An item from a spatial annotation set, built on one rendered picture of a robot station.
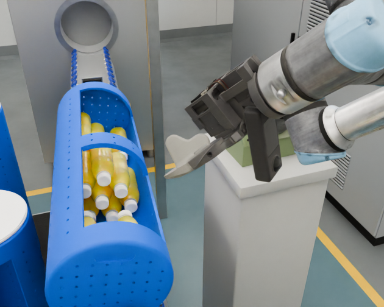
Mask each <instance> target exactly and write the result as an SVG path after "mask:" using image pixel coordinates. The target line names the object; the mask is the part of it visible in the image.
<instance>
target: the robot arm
mask: <svg viewBox="0 0 384 307"><path fill-rule="evenodd" d="M325 3H326V5H327V8H328V10H329V13H330V16H329V17H328V18H327V19H325V20H324V21H323V22H321V23H319V24H318V25H317V26H315V27H314V28H312V29H311V30H309V31H308V32H307V33H305V34H303V35H302V36H301V37H299V38H298V39H296V40H295V41H293V42H292V43H290V44H289V45H287V46H286V47H284V48H283V49H281V50H280V51H279V52H277V53H275V54H274V55H272V56H271V57H270V58H268V59H267V60H265V61H264V62H261V61H260V60H259V59H258V57H257V56H256V55H255V54H254V55H252V56H251V57H249V58H248V59H247V60H245V61H244V62H242V63H241V64H239V65H238V66H237V67H235V68H234V69H232V70H229V71H227V72H226V73H225V74H223V75H222V76H221V77H219V78H218V79H214V80H213V82H212V83H211V84H209V85H208V86H207V88H206V89H205V90H202V91H201V92H200V93H199V94H198V95H197V96H196V97H195V98H194V99H193V100H192V101H191V104H190V105H189V106H187V107H186V108H184V110H185V111H186V112H187V113H188V114H189V116H190V117H191V118H192V121H193V122H194V123H195V124H196V125H197V127H198V128H199V130H202V129H205V131H206V132H207V133H208V134H209V135H210V136H211V137H213V136H214V137H215V138H216V139H215V140H214V141H212V142H211V143H210V139H209V137H208V136H207V135H205V134H203V133H199V134H197V135H195V136H194V137H192V138H191V139H184V138H182V137H180V136H177V135H171V136H169V137H168V138H167V139H166V147H167V149H168V151H169V153H170V155H171V157H172V159H173V161H174V164H175V165H176V167H175V168H174V169H172V170H171V171H169V172H168V173H167V174H165V175H164V177H165V178H166V179H171V178H179V177H181V176H184V175H186V174H188V173H190V172H191V171H193V170H196V169H197V168H199V167H201V166H202V165H204V164H205V163H208V162H209V161H210V160H212V159H214V158H215V157H216V156H218V155H219V154H220V153H221V152H223V151H224V150H225V149H228V148H230V147H231V146H233V145H234V144H236V143H238V142H239V141H241V140H242V139H243V138H244V137H245V136H246V135H248V139H249V146H250V150H251V157H252V163H253V167H254V174H255V179H256V180H258V181H261V182H267V183H269V182H271V180H272V179H273V178H274V176H275V175H276V173H278V171H279V169H280V168H281V167H282V159H281V153H280V144H279V136H278V134H280V133H282V132H284V131H286V130H288V133H289V136H290V139H291V142H292V144H293V147H294V153H296V155H297V158H298V160H299V162H300V164H302V165H310V164H315V163H321V162H325V161H330V160H335V159H339V158H344V157H345V156H346V150H347V149H350V148H351V147H352V146H353V145H354V141H355V140H356V139H359V138H361V137H363V136H366V135H369V134H371V133H374V132H376V131H379V130H381V129H384V0H325ZM348 85H375V86H382V87H381V88H379V89H377V90H375V91H373V92H371V93H369V94H367V95H365V96H363V97H361V98H359V99H356V100H354V101H352V102H350V103H348V104H346V105H343V106H342V107H337V106H335V105H329V106H328V105H327V101H326V99H325V97H326V96H328V95H329V94H332V93H334V92H335V91H337V90H339V89H341V88H343V87H345V86H348ZM200 113H201V114H200Z"/></svg>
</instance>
